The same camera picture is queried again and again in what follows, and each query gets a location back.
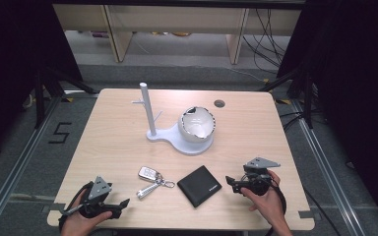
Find silver metal key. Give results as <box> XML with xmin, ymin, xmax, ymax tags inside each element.
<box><xmin>136</xmin><ymin>182</ymin><xmax>161</xmax><ymax>201</ymax></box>

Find black metal stand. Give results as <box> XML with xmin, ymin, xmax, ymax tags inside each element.
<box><xmin>259</xmin><ymin>65</ymin><xmax>315</xmax><ymax>130</ymax></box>
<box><xmin>33</xmin><ymin>67</ymin><xmax>99</xmax><ymax>130</ymax></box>

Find beige wooden desk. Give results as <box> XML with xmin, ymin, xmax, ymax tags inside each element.
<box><xmin>52</xmin><ymin>3</ymin><xmax>303</xmax><ymax>65</ymax></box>

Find black hanging cables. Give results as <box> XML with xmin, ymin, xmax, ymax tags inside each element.
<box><xmin>241</xmin><ymin>9</ymin><xmax>291</xmax><ymax>75</ymax></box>

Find dark curtain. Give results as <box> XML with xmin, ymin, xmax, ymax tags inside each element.
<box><xmin>0</xmin><ymin>0</ymin><xmax>84</xmax><ymax>165</ymax></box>
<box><xmin>277</xmin><ymin>0</ymin><xmax>378</xmax><ymax>227</ymax></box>

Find black gripper strap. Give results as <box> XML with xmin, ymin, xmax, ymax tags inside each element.
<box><xmin>58</xmin><ymin>181</ymin><xmax>94</xmax><ymax>230</ymax></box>
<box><xmin>269</xmin><ymin>178</ymin><xmax>288</xmax><ymax>215</ymax></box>

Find white floor cable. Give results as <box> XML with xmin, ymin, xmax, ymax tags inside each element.
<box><xmin>176</xmin><ymin>63</ymin><xmax>268</xmax><ymax>83</ymax></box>

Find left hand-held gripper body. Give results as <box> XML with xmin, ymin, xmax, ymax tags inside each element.
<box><xmin>78</xmin><ymin>175</ymin><xmax>122</xmax><ymax>220</ymax></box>

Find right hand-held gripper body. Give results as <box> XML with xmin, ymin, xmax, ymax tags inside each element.
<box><xmin>240</xmin><ymin>156</ymin><xmax>282</xmax><ymax>197</ymax></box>

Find white key stand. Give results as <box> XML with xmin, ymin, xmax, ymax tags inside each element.
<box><xmin>131</xmin><ymin>82</ymin><xmax>215</xmax><ymax>156</ymax></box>

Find person's left hand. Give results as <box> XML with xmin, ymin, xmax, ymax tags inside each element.
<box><xmin>60</xmin><ymin>200</ymin><xmax>113</xmax><ymax>236</ymax></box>

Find silver car key fob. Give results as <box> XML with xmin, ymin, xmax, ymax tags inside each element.
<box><xmin>137</xmin><ymin>165</ymin><xmax>160</xmax><ymax>184</ymax></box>

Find person's right hand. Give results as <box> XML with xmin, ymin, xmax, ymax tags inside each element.
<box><xmin>240</xmin><ymin>170</ymin><xmax>287</xmax><ymax>227</ymax></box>

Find black leather wallet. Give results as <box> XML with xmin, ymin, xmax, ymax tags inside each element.
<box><xmin>176</xmin><ymin>164</ymin><xmax>223</xmax><ymax>208</ymax></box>

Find metal key ring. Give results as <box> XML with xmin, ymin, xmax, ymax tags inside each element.
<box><xmin>157</xmin><ymin>177</ymin><xmax>176</xmax><ymax>189</ymax></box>

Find black floor cable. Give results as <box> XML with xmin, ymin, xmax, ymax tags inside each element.
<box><xmin>277</xmin><ymin>110</ymin><xmax>307</xmax><ymax>133</ymax></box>
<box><xmin>303</xmin><ymin>186</ymin><xmax>343</xmax><ymax>236</ymax></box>

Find aluminium floor rail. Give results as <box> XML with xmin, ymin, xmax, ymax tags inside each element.
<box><xmin>289</xmin><ymin>98</ymin><xmax>368</xmax><ymax>236</ymax></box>
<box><xmin>0</xmin><ymin>96</ymin><xmax>62</xmax><ymax>236</ymax></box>

